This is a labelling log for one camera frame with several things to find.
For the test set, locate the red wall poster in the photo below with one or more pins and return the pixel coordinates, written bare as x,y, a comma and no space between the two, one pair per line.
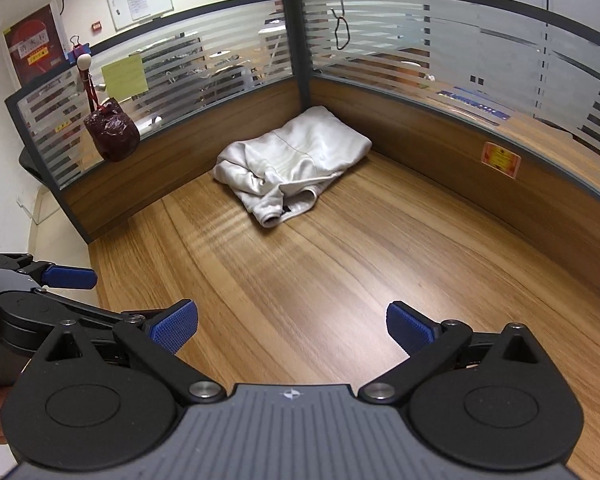
35,45

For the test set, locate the white button-up shirt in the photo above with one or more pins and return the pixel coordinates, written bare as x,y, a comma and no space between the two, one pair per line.
295,160

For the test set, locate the wall whiteboard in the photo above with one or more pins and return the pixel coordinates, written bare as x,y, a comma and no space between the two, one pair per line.
140,2

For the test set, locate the black hanging hook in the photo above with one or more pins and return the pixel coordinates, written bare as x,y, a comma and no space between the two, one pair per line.
341,25

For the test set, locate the dark red plastic bag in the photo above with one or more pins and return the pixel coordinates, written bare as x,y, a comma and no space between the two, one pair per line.
112,132

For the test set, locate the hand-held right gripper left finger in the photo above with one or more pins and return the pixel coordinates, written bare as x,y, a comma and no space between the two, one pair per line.
175,327

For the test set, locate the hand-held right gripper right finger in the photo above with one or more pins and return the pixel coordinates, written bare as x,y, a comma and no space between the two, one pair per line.
407,327

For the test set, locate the small white ball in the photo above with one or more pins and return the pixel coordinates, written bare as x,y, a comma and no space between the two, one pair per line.
84,61

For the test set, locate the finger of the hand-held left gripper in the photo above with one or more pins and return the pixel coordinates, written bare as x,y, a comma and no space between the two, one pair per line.
90,312
70,278

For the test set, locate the red and yellow sticker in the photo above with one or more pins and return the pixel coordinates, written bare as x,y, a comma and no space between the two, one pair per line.
501,160

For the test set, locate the yellow paper note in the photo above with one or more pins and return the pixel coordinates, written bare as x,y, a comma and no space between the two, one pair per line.
125,74

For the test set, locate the pink binder clip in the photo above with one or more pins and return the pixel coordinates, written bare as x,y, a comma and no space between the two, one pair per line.
75,47

